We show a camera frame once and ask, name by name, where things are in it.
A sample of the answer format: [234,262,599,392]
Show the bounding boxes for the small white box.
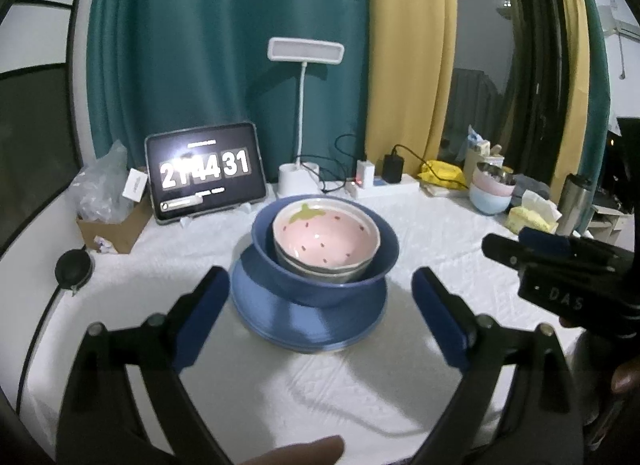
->
[122,168,149,203]

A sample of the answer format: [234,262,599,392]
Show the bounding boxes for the right hand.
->
[558,316,640,396]

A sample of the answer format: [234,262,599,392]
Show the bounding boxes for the white desk lamp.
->
[267,36,345,198]

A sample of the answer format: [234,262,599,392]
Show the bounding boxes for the strawberry pattern pink bowl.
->
[271,198,381,270]

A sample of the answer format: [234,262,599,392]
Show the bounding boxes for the yellow curtain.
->
[366,0,458,176]

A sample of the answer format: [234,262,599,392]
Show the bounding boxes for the steel thermos bottle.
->
[556,174,592,237]

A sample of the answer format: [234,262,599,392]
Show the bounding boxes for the yellow tissue box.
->
[506,190,562,234]

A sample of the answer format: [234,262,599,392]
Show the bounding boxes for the yellow wipes packet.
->
[418,160,469,190]

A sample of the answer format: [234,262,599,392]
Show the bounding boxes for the pink bowl with steel liner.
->
[472,162,516,196]

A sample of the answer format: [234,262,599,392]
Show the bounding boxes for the pale blue bowl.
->
[469,184,511,216]

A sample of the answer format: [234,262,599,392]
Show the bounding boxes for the white textured table cloth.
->
[22,192,552,464]

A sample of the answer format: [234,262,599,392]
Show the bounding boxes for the black charger adapter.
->
[382,152,404,185]

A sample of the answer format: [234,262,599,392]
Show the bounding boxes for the brown cardboard box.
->
[76,196,152,254]

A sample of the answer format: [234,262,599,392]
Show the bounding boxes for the tablet showing clock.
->
[144,122,267,225]

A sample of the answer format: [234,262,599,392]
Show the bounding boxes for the clear plastic bag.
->
[67,140,134,225]

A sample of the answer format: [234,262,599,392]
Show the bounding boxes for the white charger adapter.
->
[355,160,375,189]

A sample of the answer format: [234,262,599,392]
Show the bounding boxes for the grey cloth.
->
[511,174,550,206]

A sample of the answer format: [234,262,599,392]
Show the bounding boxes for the white power strip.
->
[345,174,420,200]

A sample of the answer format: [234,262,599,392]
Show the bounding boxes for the light blue plate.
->
[231,246,387,353]

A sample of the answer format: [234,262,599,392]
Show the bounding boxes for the large blue bowl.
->
[250,196,399,308]

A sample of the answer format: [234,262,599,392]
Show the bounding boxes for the teal curtain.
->
[87,0,369,180]

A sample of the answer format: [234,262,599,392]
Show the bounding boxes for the left hand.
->
[245,435,345,465]

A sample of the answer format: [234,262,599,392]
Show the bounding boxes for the small black round device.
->
[54,248,94,295]

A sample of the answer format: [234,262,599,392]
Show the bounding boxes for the black charger cable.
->
[294,132,367,194]

